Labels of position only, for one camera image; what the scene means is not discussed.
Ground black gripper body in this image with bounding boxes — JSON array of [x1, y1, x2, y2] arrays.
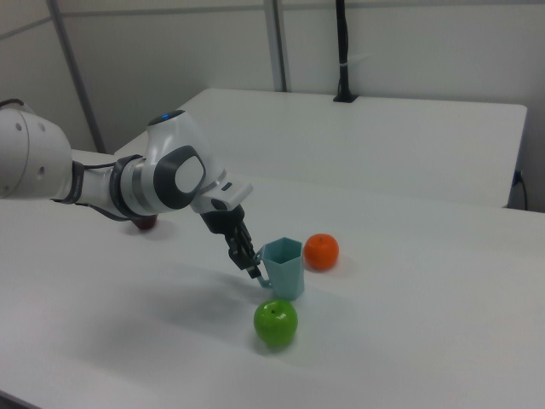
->
[[199, 204, 248, 240]]

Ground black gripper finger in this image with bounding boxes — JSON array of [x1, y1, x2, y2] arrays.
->
[[237, 225, 263, 281], [227, 234, 250, 272]]

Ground light blue hexagonal mug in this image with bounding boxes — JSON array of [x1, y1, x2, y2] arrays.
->
[[253, 237, 307, 301]]

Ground green apple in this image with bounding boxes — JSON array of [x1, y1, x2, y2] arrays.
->
[[253, 298, 299, 349]]

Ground orange mandarin fruit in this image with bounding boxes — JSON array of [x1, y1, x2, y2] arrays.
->
[[302, 233, 341, 271]]

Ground grey metal partition post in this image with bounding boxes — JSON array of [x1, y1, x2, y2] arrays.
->
[[45, 0, 106, 154], [261, 0, 293, 93]]

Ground black camera pole with base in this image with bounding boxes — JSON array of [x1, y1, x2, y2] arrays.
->
[[332, 0, 359, 103]]

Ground black hanging cable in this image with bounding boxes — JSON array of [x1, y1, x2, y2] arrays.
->
[[513, 169, 530, 211]]

